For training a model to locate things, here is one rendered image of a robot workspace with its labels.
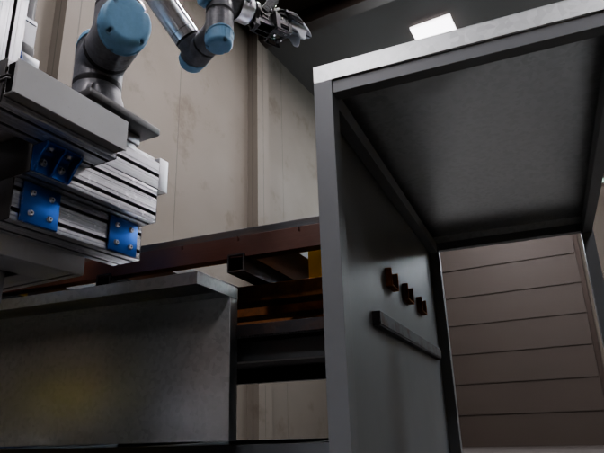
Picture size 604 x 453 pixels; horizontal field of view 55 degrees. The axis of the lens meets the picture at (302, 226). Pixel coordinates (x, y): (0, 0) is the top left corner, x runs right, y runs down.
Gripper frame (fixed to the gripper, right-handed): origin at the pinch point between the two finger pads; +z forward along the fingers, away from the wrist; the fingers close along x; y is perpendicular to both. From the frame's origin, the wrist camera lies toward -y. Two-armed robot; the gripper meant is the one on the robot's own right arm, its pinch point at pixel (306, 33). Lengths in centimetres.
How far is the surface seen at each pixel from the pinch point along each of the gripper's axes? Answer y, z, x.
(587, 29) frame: 56, 4, 71
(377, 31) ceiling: -501, 442, -338
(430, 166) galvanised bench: 42, 35, 8
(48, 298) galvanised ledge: 74, -54, -53
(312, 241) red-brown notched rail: 67, -3, -6
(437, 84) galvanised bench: 46, 3, 38
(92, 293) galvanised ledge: 75, -47, -41
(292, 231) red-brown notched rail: 63, -6, -10
